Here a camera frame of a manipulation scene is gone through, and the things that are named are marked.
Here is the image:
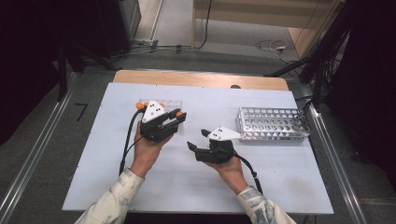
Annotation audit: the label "black tripod stand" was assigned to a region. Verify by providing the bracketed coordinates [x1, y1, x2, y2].
[264, 0, 356, 106]

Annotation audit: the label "metal floor rail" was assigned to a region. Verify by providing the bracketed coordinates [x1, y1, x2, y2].
[300, 83, 368, 224]
[0, 73, 78, 224]

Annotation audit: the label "clear plastic tube rack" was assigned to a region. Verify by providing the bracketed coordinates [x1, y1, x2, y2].
[138, 98, 185, 136]

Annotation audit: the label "grey floor cables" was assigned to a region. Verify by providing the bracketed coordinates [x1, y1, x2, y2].
[115, 38, 194, 59]

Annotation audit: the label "wooden cabinet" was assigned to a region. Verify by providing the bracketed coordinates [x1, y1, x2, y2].
[191, 0, 347, 60]

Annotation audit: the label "black cable bundle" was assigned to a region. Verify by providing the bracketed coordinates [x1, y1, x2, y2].
[321, 31, 345, 90]

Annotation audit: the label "white coiled cable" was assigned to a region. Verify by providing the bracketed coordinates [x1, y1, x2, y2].
[255, 39, 295, 64]

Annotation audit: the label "person's right hand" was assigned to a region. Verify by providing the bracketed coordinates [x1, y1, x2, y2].
[204, 153, 250, 195]

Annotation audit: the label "metal test tube rack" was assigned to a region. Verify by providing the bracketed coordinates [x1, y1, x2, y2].
[235, 106, 311, 143]

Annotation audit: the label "black metal stand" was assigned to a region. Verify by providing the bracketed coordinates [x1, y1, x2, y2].
[57, 41, 120, 102]

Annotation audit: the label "person's left hand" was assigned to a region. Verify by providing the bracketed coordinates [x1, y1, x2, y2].
[129, 120, 174, 179]

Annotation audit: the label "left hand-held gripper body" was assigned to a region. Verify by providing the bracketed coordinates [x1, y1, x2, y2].
[139, 100, 176, 143]

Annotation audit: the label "dark cabinet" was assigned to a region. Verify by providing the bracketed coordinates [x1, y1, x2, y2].
[96, 0, 143, 59]

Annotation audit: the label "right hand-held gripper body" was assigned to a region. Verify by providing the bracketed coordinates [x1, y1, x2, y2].
[194, 125, 242, 165]

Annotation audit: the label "white table board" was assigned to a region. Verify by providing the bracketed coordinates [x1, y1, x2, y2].
[61, 81, 334, 216]

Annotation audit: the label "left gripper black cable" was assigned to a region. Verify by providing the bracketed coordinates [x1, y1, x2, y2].
[119, 106, 148, 176]

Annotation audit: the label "black hanging cable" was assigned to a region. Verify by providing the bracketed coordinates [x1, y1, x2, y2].
[195, 0, 213, 50]

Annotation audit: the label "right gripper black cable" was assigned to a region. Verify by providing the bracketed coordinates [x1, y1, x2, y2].
[232, 152, 264, 195]

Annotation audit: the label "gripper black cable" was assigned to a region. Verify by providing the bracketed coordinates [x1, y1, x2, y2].
[119, 106, 148, 176]
[232, 152, 264, 195]

